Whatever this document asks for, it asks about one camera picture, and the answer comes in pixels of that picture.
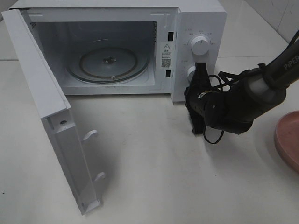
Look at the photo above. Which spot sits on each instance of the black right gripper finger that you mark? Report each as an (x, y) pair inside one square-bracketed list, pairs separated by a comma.
[(200, 77)]

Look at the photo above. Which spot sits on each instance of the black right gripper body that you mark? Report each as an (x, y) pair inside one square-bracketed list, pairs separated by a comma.
[(207, 109)]

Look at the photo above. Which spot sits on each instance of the pink round plate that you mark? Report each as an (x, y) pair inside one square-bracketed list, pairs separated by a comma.
[(286, 139)]

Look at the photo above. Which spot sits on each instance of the white microwave door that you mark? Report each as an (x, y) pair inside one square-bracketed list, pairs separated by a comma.
[(54, 110)]

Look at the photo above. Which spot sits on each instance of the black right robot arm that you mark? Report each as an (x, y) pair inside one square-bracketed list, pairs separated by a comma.
[(234, 104)]

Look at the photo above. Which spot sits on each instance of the white lower dial knob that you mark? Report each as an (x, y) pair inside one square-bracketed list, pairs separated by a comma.
[(190, 73)]

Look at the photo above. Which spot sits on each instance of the white dial knob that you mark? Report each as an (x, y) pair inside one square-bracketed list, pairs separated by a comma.
[(200, 44), (190, 73)]

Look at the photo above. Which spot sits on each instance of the white upper dial knob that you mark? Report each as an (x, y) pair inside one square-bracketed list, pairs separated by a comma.
[(200, 44)]

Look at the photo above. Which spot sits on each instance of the glass microwave turntable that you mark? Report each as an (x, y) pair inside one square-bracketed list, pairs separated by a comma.
[(108, 61)]

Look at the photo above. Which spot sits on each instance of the white microwave oven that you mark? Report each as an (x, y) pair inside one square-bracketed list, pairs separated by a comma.
[(169, 25)]

